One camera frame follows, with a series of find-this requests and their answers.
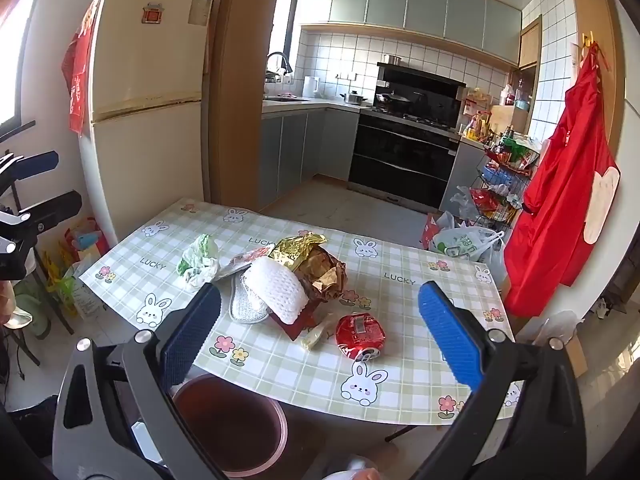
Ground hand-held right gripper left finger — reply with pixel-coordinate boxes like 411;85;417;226
52;283;227;480

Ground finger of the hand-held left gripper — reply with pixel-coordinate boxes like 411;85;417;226
0;151;60;196
22;190;83;234

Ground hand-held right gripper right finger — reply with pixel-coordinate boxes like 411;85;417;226
415;281;587;480

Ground grey mesh pad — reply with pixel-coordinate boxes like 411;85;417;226
229;270;271;324

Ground red label clear packet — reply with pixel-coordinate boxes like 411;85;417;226
217;250;274;281

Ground crushed red can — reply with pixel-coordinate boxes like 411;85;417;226
335;311;387;363

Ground white foam fruit net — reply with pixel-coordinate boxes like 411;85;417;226
243;255;310;325

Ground pink round bin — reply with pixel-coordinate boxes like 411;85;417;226
170;372;290;477

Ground dark red wrapper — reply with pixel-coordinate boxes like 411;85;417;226
277;300;321;344

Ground small yellowish wrapper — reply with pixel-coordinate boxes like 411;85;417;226
301;314;335;351

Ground gold foil wrapper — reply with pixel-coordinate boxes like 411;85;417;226
272;231;329;274

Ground brown foil bag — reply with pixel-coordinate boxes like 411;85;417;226
297;247;347;304

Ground green checked rabbit tablecloth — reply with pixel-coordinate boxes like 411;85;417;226
80;199;516;427

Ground pile of colourful bags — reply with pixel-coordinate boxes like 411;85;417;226
42;217;112;322

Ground white green printed plastic bag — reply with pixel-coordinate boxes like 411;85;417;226
432;225;506;264

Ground red bag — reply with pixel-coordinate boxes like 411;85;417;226
421;212;441;251

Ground black table leg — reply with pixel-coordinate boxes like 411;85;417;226
384;422;419;444

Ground cardboard box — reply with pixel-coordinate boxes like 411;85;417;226
565;332;589;379

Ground clear plastic bag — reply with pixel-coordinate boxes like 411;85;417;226
450;187;481;221

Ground cream refrigerator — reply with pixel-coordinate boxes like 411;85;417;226
77;0;217;247

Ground person's right leg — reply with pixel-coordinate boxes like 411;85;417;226
325;452;382;480

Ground red apron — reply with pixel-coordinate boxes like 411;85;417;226
502;42;621;319

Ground black integrated stove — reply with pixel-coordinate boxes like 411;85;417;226
347;62;467;212

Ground group of condiment bottles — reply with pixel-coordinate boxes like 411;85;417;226
461;82;532;147

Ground grey lower kitchen cabinets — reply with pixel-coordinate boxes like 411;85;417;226
260;102;361;211

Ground grey kitchen cabinets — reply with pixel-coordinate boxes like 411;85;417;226
300;0;524;66
260;102;361;211

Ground faded paper fridge sticker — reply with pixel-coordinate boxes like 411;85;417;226
189;0;215;27

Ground black wok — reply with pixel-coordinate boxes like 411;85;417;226
374;91;414;111

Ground kitchen faucet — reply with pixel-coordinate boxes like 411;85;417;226
265;51;294;84

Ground kitchen window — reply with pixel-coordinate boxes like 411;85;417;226
270;0;302;92

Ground grey upper kitchen cabinets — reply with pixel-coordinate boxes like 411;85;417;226
300;0;524;66

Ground black wire storage rack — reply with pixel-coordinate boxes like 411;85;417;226
470;135;547;234

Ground wooden wall cabinet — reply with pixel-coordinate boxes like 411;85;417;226
518;15;544;69

